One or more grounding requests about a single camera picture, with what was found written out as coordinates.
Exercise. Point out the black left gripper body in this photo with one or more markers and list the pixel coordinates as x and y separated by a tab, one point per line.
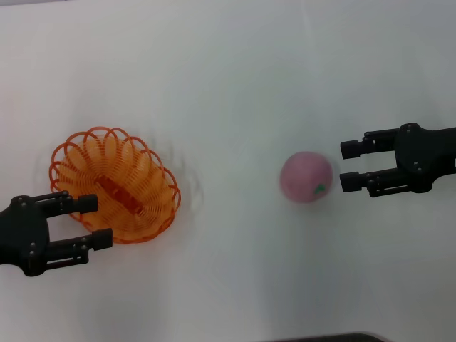
23	235

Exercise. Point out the dark rounded robot base edge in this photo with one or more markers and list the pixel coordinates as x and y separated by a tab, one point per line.
331	337

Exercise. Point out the pink toy peach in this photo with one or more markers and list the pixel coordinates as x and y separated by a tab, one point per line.
303	176

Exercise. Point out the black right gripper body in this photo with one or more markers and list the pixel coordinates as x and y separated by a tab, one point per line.
424	156

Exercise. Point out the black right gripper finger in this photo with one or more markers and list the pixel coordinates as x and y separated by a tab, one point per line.
351	181
351	149

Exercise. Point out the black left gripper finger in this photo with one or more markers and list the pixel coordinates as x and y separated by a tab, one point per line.
85	203
101	239

